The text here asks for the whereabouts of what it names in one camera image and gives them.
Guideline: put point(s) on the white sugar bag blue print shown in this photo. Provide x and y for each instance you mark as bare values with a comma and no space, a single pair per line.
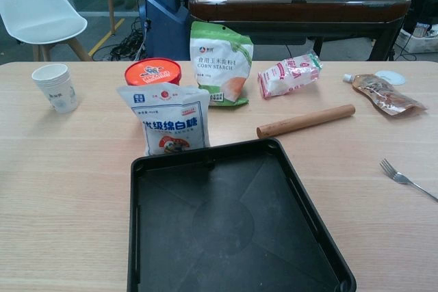
171,117

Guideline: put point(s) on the black square plastic tray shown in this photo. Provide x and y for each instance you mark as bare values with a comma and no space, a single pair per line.
222,220

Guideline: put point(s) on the green white corn starch bag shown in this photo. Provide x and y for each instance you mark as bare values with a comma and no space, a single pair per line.
215,63

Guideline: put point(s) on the pink white powder bag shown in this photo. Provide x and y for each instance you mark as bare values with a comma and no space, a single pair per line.
287,78

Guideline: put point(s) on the wooden rolling pin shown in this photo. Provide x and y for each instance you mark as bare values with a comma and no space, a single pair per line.
304,121

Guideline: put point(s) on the round tub orange lid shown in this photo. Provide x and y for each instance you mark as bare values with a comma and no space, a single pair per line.
152,71

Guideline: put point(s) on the blue machine base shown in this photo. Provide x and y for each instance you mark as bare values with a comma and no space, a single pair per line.
164,25

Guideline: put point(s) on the dark brown mahjong table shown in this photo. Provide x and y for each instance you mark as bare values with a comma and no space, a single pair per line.
291,6

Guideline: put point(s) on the white paper cup stack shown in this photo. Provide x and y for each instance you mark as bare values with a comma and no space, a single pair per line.
56,90

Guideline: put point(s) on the brown sauce spout pouch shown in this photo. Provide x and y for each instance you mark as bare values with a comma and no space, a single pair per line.
383,95

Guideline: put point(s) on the white round disc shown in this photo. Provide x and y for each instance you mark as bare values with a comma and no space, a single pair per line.
393,78

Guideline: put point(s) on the metal fork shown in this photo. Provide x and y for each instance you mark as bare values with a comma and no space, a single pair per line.
397,176

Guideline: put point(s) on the white box of clutter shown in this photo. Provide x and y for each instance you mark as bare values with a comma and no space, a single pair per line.
421,40

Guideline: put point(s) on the white chair wooden legs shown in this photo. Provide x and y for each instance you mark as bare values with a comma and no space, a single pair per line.
34,4

